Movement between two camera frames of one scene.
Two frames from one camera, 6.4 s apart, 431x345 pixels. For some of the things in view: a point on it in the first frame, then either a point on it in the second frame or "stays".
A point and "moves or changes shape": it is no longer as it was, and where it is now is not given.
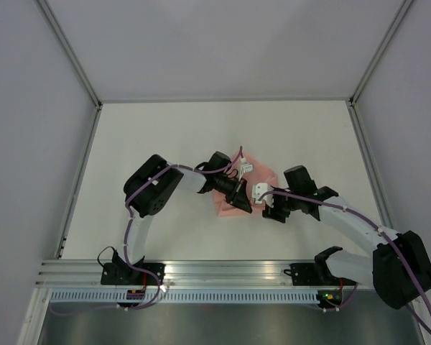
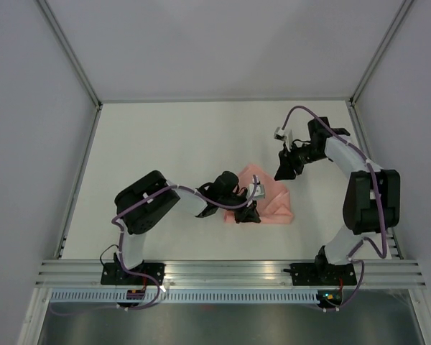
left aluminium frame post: (57, 28) stays
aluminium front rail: (187, 274) stays
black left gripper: (237, 196) → (248, 214)
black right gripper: (272, 213) → (286, 164)
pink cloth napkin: (260, 175) moves or changes shape
